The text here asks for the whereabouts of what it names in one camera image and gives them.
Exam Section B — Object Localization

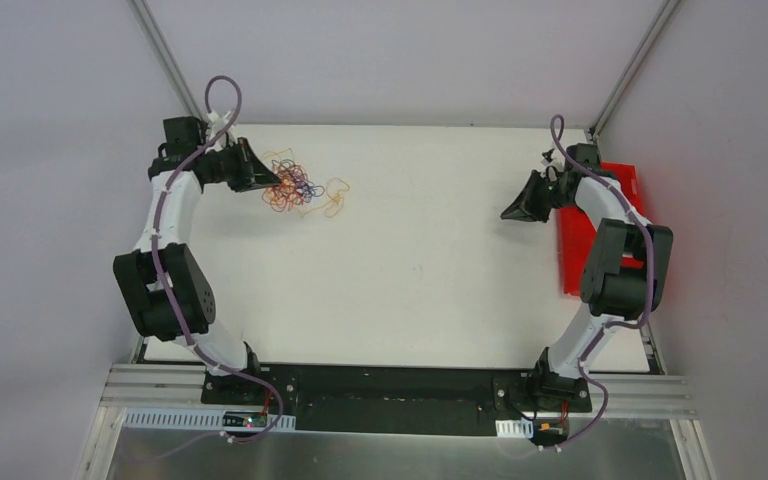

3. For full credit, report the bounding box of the orange cable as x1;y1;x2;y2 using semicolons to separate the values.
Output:
261;158;312;213

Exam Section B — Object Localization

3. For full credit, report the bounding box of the yellow cable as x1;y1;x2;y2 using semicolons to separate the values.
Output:
261;148;351;220

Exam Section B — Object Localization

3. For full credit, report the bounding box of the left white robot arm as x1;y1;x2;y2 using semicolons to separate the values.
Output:
112;113;280;405

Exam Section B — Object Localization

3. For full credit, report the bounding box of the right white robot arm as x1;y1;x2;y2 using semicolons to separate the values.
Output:
500;143;673;410

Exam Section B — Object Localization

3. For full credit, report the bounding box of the red plastic bin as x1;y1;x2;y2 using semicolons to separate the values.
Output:
555;163;645;297

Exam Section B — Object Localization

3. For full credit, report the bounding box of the right controller board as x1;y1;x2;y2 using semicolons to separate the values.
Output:
530;424;568;447

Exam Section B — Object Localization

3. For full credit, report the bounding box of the controller board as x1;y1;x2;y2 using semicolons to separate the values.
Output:
222;411;269;430
530;424;568;447

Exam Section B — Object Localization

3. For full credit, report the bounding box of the left controller board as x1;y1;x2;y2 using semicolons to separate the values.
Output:
222;411;269;430

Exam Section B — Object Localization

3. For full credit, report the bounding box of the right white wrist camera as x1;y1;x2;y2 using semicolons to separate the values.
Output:
541;148;558;172

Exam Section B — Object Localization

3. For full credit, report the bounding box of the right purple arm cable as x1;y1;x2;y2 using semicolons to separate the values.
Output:
539;114;658;453

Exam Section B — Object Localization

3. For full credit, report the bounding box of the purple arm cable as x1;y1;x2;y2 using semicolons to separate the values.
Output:
149;74;286;446
539;114;658;453

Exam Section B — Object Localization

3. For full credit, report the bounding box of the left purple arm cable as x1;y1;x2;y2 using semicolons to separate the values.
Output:
149;74;286;446

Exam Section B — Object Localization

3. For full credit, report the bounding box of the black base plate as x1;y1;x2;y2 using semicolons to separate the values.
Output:
201;363;592;436

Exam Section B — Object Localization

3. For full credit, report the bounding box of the aluminium frame rail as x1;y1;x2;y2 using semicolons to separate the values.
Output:
100;364;698;420

